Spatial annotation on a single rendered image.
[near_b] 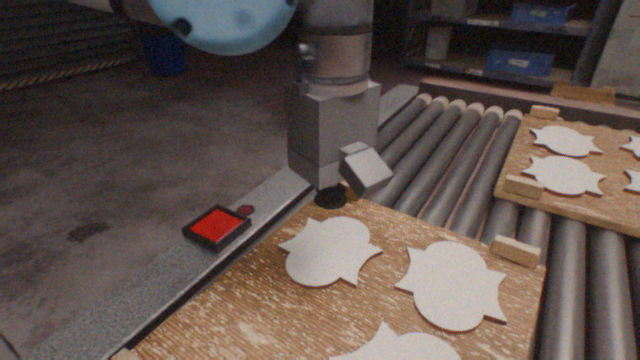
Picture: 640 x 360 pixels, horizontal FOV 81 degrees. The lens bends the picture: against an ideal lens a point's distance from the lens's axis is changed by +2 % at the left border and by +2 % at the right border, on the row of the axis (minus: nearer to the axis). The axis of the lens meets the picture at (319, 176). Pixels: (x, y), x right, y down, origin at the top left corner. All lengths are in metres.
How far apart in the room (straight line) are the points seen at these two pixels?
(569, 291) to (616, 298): 0.05
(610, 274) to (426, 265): 0.26
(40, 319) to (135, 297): 1.44
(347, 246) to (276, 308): 0.13
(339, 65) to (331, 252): 0.26
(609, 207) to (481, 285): 0.32
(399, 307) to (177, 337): 0.25
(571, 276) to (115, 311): 0.60
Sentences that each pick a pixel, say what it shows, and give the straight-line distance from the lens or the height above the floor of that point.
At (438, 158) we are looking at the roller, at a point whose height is 0.92.
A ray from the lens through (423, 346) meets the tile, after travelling 0.44.
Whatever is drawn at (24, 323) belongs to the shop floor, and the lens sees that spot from 2.01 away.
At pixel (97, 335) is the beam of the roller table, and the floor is 0.92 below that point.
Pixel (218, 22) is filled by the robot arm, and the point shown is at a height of 1.27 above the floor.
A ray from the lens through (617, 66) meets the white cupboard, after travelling 4.61.
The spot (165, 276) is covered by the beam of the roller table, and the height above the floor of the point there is 0.92.
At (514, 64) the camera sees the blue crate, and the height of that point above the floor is 0.23.
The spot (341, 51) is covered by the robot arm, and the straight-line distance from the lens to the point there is 0.36.
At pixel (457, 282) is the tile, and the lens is 0.51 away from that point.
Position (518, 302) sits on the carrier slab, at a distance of 0.53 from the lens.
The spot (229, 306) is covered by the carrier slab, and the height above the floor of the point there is 0.94.
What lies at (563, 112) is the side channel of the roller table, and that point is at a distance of 1.17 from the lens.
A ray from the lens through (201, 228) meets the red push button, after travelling 0.61.
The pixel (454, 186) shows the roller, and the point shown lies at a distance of 0.74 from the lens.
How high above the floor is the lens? 1.30
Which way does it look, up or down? 32 degrees down
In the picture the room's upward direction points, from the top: straight up
